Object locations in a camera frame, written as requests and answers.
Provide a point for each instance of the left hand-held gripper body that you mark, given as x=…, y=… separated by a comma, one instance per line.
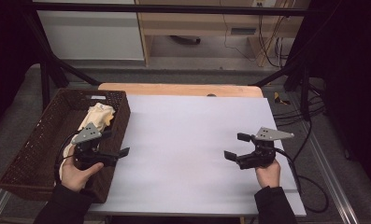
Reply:
x=89, y=157

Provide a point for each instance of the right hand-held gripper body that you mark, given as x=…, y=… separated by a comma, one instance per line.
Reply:
x=259, y=152

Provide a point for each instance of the cream cloth garment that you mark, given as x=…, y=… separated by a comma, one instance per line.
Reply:
x=99, y=116

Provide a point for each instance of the brown wicker basket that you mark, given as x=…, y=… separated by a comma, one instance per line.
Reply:
x=33, y=149

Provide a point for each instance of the person's left hand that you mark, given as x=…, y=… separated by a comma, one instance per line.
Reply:
x=75, y=177

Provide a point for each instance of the person's right hand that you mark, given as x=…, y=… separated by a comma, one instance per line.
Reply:
x=268, y=175

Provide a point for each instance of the white label in basket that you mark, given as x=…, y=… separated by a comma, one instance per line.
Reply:
x=98, y=97

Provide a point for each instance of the white table board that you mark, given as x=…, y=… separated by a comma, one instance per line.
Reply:
x=180, y=149

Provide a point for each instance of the yellow and black floor object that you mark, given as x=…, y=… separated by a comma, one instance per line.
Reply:
x=279, y=98

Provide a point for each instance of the black metal stand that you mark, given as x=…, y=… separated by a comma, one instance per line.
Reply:
x=298, y=74
x=46, y=71

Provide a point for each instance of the white cabinet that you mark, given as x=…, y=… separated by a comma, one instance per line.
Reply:
x=89, y=34

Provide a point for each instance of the dark object under desk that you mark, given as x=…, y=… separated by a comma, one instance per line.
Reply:
x=186, y=39

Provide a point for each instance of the dark curtain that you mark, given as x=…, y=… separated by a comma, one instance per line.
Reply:
x=5, y=62
x=354, y=77

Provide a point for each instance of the light wooden desk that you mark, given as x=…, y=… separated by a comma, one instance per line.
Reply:
x=186, y=23

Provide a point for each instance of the black horizontal frame bar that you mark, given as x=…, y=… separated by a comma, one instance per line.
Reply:
x=174, y=8

